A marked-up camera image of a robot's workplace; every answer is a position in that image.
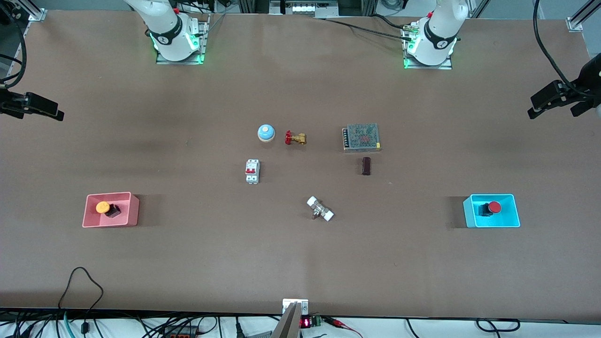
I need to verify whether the black coiled cable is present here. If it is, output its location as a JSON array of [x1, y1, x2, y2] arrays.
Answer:
[[475, 318, 521, 333]]

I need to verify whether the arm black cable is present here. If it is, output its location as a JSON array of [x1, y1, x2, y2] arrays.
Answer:
[[533, 0, 601, 99], [0, 4, 28, 91]]

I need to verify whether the metal mesh power supply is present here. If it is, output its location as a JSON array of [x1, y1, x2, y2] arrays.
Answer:
[[342, 123, 382, 153]]

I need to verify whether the cyan plastic bin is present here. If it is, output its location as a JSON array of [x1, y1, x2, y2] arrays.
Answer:
[[463, 193, 521, 229]]

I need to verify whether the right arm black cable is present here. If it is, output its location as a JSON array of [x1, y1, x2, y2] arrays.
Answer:
[[0, 4, 28, 91]]

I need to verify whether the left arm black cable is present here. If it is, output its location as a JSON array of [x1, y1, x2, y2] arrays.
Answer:
[[533, 0, 601, 99]]

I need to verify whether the black cable across table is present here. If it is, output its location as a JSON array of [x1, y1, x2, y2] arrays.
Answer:
[[314, 14, 415, 38]]

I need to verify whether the black power strip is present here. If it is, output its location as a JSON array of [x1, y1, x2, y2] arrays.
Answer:
[[160, 326, 200, 338]]

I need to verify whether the grey camera pole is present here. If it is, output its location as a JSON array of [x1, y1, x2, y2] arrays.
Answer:
[[271, 302, 301, 338]]

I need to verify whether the red clip lead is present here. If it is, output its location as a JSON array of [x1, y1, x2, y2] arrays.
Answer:
[[324, 317, 364, 338]]

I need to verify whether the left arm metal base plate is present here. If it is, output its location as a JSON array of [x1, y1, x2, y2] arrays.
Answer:
[[402, 23, 453, 70]]

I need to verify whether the pink plastic bin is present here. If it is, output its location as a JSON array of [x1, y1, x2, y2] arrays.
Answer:
[[82, 192, 140, 229]]

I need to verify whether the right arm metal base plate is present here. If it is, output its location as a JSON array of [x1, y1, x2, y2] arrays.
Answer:
[[156, 14, 210, 65]]

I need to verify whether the silver camera mount bracket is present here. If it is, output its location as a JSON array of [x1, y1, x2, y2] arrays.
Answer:
[[282, 299, 309, 315]]

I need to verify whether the black looped cable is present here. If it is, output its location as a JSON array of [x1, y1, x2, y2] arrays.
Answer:
[[57, 267, 105, 338]]

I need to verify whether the aluminium frame profile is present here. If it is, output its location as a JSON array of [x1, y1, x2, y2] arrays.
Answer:
[[566, 0, 601, 32], [19, 0, 48, 22]]

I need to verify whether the white-capped metal valve fitting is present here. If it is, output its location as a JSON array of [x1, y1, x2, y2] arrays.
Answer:
[[307, 196, 335, 223]]

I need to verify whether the white rack device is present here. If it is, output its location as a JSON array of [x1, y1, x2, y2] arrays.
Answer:
[[269, 0, 339, 18]]

